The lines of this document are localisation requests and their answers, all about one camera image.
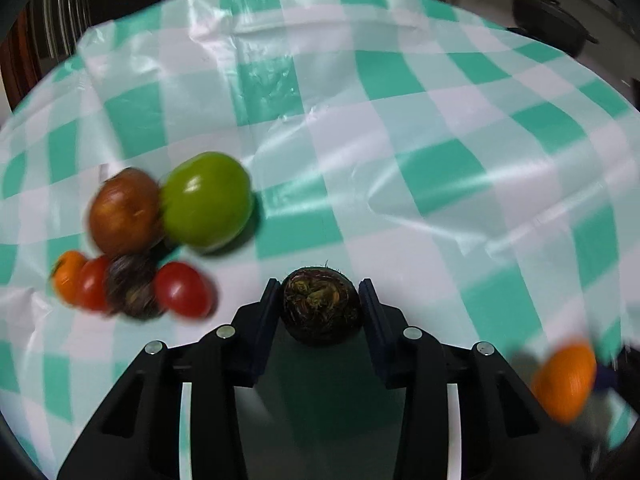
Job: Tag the green tomato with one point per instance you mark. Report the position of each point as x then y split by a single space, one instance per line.
207 200

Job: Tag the brown onion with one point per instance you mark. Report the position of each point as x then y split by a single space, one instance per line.
125 212

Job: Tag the red tomato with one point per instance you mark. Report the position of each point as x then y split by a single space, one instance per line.
182 290
92 282

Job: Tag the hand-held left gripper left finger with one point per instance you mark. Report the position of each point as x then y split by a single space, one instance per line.
261 340

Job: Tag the dark brown water chestnut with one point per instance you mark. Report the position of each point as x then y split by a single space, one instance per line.
321 306
131 287

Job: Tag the orange persimmon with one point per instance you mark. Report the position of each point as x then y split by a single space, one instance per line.
565 382

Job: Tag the green white checked tablecloth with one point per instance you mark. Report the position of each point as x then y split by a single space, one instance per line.
350 110

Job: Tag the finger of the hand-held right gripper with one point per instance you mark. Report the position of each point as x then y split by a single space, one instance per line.
606 375

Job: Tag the dark wooden chair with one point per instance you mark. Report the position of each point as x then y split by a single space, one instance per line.
20 60

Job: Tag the small orange tomato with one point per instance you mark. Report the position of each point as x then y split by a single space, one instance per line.
67 277

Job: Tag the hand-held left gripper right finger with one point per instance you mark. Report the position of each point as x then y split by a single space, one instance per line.
378 340

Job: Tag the black cast iron pot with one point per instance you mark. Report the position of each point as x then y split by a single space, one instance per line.
545 17

